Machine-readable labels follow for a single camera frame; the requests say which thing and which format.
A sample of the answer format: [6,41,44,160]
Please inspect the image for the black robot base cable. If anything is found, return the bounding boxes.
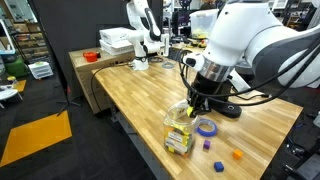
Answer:
[90,62,134,113]

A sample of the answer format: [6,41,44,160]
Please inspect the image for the large brown cardboard box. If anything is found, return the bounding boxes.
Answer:
[68,47,136,115]

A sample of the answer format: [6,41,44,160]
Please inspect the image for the black tripod stand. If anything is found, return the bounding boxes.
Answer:
[54,84,83,118]

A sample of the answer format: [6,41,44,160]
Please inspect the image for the large orange floor mat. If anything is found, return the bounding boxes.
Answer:
[0,110,73,168]

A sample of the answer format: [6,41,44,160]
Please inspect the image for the grey tape roll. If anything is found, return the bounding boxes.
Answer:
[161,61,176,70]

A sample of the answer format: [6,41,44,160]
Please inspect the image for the green bin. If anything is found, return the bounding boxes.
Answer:
[3,54,29,79]

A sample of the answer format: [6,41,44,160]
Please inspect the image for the storage shelf with boxes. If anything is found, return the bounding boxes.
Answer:
[9,21,51,66]

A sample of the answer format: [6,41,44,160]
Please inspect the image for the small orange floor mat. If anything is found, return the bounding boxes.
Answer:
[13,79,28,94]

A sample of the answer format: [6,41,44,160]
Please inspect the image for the dark grey equipment case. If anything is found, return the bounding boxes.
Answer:
[276,153,320,180]

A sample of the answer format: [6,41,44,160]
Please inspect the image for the blue cube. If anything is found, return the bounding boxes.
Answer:
[213,161,225,173]

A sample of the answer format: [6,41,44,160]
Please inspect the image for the white framed board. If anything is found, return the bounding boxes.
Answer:
[0,19,16,56]

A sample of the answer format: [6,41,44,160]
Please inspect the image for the grey table frame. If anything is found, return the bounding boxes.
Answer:
[109,104,171,180]

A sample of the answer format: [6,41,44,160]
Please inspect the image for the cluttered wooden desk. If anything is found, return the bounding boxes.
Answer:
[170,41,204,56]

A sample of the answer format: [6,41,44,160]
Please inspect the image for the red plastic object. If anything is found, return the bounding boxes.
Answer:
[82,50,102,63]

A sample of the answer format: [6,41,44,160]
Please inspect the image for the black partition panel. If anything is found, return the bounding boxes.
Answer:
[28,0,164,101]

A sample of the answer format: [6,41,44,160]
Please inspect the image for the white drawer organizer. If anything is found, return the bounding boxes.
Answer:
[27,61,54,80]

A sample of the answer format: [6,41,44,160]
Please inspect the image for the small white round table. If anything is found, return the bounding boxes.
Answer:
[0,84,24,109]

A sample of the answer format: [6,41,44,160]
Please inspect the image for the clear plastic storage bin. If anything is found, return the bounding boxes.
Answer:
[188,8,218,39]

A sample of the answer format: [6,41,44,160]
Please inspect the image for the black coffee maker power cable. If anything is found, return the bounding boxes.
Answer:
[233,93,270,101]

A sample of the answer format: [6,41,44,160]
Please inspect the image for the clear plastic jar with blocks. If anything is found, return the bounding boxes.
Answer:
[162,102,200,158]

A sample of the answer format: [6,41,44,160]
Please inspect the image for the blue tape roll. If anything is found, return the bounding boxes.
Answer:
[195,118,218,138]

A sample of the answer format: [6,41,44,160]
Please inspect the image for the black robot arm cables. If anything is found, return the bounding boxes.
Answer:
[178,33,320,108]

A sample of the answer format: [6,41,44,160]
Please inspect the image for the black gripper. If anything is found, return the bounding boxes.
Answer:
[186,73,235,118]

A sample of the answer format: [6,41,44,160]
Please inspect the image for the orange cube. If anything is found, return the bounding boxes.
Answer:
[232,149,244,160]

